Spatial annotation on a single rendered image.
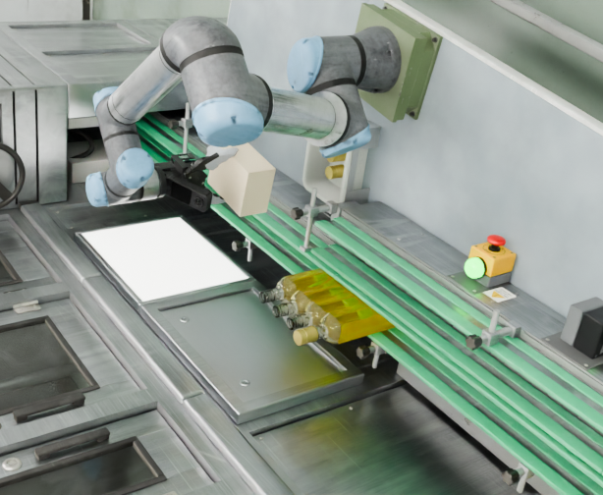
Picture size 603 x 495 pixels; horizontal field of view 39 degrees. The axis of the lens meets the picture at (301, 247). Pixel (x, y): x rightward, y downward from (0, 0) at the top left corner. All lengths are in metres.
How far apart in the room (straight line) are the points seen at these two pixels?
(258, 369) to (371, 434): 0.29
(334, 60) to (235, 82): 0.43
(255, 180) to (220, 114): 0.54
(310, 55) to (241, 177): 0.34
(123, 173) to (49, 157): 0.88
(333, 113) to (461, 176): 0.36
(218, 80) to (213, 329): 0.78
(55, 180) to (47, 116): 0.21
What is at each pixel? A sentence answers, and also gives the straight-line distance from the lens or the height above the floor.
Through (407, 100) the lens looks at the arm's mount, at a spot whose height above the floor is 0.80.
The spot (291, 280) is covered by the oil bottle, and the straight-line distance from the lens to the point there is 2.00.
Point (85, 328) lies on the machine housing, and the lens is 2.14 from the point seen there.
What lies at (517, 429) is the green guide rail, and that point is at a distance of 1.79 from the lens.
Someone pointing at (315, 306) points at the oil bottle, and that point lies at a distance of 1.92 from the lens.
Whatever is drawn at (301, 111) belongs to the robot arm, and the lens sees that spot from 1.67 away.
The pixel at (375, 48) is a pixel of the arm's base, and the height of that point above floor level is 0.89.
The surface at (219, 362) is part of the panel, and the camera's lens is 1.96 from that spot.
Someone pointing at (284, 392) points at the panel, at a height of 1.19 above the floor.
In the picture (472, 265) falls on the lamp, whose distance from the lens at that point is 1.84.
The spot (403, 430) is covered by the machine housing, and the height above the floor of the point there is 0.99.
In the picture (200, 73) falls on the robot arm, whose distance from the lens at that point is 1.49.
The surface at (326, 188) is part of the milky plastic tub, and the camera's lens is 2.27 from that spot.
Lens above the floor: 2.14
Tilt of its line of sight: 34 degrees down
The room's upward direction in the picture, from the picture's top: 102 degrees counter-clockwise
